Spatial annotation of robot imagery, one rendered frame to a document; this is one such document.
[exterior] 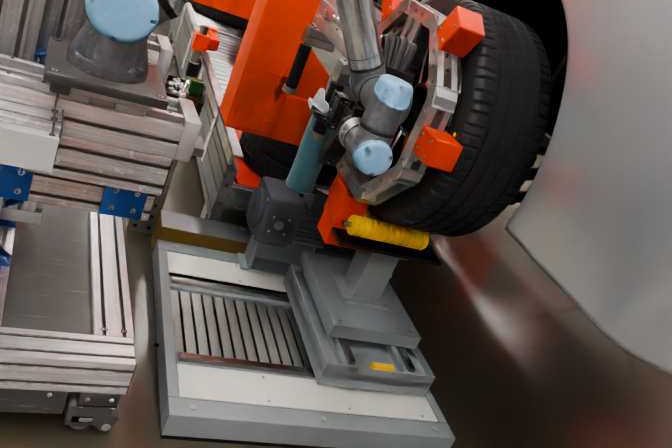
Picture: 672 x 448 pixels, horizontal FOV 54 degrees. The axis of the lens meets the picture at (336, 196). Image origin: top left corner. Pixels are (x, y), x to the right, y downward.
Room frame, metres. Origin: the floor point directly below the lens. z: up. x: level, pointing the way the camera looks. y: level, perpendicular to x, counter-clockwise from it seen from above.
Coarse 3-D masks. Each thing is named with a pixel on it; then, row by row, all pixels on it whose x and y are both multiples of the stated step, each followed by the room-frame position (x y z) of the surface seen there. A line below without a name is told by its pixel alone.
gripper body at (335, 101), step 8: (336, 96) 1.49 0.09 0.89; (344, 96) 1.47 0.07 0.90; (336, 104) 1.45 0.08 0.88; (344, 104) 1.45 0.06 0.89; (352, 104) 1.45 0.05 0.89; (360, 104) 1.46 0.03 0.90; (328, 112) 1.49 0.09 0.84; (336, 112) 1.45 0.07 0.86; (344, 112) 1.45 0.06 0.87; (352, 112) 1.40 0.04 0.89; (360, 112) 1.41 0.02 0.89; (328, 120) 1.46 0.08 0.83; (336, 120) 1.45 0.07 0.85; (344, 120) 1.39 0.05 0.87
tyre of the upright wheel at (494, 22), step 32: (448, 0) 1.89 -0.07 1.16; (512, 32) 1.78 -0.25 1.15; (480, 64) 1.64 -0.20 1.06; (512, 64) 1.70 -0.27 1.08; (544, 64) 1.76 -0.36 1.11; (480, 96) 1.60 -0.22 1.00; (512, 96) 1.65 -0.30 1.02; (544, 96) 1.70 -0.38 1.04; (480, 128) 1.59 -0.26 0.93; (512, 128) 1.63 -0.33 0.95; (544, 128) 1.68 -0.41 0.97; (480, 160) 1.59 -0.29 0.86; (512, 160) 1.63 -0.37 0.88; (416, 192) 1.64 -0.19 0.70; (448, 192) 1.59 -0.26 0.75; (480, 192) 1.62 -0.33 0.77; (512, 192) 1.65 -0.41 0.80; (416, 224) 1.69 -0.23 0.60; (448, 224) 1.69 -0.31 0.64; (480, 224) 1.70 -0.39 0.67
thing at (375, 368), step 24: (288, 288) 1.95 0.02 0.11; (312, 312) 1.81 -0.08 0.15; (312, 336) 1.68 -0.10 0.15; (312, 360) 1.63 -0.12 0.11; (336, 360) 1.62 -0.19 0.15; (360, 360) 1.67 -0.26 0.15; (384, 360) 1.72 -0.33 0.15; (408, 360) 1.72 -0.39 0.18; (336, 384) 1.58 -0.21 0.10; (360, 384) 1.61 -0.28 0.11; (384, 384) 1.64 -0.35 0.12; (408, 384) 1.68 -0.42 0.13
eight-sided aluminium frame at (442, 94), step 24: (408, 0) 1.90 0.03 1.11; (384, 24) 1.99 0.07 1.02; (432, 24) 1.73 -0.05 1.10; (432, 48) 1.69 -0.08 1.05; (432, 72) 1.64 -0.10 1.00; (456, 72) 1.66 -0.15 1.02; (432, 96) 1.59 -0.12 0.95; (456, 96) 1.61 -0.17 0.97; (408, 144) 1.60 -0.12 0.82; (408, 168) 1.59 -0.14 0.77; (360, 192) 1.72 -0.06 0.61; (384, 192) 1.70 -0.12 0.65
